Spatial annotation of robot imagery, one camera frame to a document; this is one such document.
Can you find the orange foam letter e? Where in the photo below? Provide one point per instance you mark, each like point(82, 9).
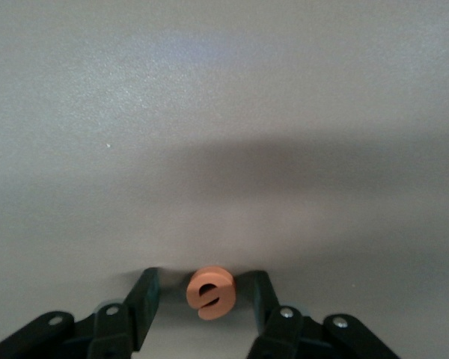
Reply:
point(194, 295)

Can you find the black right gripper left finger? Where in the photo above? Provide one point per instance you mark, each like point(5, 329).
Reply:
point(108, 333)

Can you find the brown table cover sheet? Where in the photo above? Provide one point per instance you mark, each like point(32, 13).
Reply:
point(209, 112)

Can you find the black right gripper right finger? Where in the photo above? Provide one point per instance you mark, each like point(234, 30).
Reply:
point(292, 336)

